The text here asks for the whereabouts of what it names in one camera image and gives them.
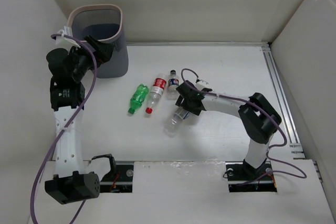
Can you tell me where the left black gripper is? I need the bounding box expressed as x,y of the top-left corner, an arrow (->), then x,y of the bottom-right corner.
66,35 -> 114,81

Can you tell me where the black cap Pepsi bottle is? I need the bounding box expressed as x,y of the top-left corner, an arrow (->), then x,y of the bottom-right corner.
167,70 -> 180,100

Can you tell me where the red label clear bottle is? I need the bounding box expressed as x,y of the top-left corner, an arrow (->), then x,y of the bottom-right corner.
145,73 -> 167,114

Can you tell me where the clear bottle white-blue label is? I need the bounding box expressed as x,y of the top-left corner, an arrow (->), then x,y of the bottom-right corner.
163,106 -> 190,137

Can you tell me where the green plastic bottle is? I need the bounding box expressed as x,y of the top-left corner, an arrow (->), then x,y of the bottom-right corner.
128,84 -> 149,114

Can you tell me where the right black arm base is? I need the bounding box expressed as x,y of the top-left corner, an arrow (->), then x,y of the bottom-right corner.
223,162 -> 277,193

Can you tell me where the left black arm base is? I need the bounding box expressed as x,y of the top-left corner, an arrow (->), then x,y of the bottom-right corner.
100,161 -> 134,194

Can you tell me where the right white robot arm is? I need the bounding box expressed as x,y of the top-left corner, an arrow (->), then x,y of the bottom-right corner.
176,80 -> 282,179

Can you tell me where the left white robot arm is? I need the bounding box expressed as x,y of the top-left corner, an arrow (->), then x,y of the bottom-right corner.
45,36 -> 118,205

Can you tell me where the grey mesh waste bin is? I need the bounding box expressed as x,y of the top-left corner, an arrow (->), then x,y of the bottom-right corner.
67,4 -> 129,79

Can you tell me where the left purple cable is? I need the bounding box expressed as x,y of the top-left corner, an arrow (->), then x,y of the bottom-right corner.
30,34 -> 100,224

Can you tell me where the purple cable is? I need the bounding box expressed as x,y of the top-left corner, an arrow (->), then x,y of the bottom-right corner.
181,68 -> 307,187
30,34 -> 100,224

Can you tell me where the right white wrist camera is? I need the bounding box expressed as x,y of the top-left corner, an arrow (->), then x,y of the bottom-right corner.
195,79 -> 213,93

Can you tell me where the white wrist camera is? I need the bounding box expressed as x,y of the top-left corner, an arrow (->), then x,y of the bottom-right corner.
195,79 -> 213,93
55,26 -> 79,50

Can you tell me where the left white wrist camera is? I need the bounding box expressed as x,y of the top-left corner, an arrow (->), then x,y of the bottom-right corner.
55,26 -> 79,50

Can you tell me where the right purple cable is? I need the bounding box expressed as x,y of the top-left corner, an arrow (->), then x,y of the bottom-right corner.
181,68 -> 307,187

